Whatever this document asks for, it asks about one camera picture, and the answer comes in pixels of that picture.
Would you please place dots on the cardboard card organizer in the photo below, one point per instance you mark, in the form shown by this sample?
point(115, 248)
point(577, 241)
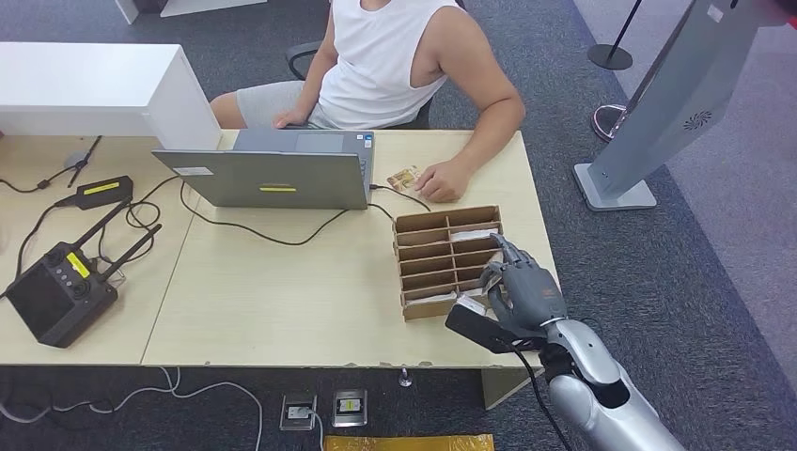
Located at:
point(423, 261)

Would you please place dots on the white furniture base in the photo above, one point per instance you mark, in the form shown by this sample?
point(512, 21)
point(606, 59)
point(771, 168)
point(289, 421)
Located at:
point(212, 5)

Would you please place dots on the metal desk foot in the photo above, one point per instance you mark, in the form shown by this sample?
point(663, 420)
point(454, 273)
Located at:
point(405, 377)

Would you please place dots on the black stanchion post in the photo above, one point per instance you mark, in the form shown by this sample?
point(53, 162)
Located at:
point(610, 57)

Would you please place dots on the person's left hand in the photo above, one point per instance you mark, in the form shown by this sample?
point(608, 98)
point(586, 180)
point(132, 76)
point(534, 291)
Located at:
point(445, 180)

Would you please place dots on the yellow plastic package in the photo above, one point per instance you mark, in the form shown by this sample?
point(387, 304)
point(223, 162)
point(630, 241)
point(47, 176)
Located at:
point(408, 443)

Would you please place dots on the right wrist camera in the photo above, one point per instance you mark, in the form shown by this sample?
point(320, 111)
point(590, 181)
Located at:
point(479, 327)

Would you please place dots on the chrome stanchion base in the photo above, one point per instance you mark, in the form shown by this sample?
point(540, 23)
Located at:
point(601, 124)

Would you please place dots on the person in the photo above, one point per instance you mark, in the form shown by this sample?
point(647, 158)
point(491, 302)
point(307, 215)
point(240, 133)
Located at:
point(373, 62)

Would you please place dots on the brown patterned card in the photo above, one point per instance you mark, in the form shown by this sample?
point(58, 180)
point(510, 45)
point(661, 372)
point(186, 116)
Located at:
point(403, 178)

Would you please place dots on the desk leg panel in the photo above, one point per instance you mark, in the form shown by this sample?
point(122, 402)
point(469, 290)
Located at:
point(501, 386)

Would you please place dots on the black remote controller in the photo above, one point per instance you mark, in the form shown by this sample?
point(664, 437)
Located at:
point(59, 302)

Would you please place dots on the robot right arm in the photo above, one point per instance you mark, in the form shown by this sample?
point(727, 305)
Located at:
point(598, 398)

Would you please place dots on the small black desk stand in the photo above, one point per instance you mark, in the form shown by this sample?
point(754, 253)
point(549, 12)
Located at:
point(86, 160)

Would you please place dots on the white key card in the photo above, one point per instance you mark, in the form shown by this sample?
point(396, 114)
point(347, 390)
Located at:
point(471, 305)
point(470, 235)
point(433, 299)

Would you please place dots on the person's right forearm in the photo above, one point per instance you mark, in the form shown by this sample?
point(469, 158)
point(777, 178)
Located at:
point(314, 90)

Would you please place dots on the black power adapter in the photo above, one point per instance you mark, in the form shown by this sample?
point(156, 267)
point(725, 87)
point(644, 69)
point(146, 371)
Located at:
point(103, 190)

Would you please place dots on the person's left forearm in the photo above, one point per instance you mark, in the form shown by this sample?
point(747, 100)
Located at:
point(492, 140)

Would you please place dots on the white cabinet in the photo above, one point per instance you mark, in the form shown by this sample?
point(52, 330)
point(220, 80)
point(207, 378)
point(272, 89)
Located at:
point(81, 84)

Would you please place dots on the silver kiosk stand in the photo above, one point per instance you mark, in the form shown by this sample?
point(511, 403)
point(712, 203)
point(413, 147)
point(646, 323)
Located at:
point(679, 93)

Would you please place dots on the grey laptop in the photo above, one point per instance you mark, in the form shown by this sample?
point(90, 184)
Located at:
point(277, 177)

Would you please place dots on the person's right hand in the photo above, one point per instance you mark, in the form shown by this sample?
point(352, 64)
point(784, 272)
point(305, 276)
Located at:
point(292, 119)

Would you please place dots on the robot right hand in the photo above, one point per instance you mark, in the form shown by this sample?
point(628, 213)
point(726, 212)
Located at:
point(529, 292)

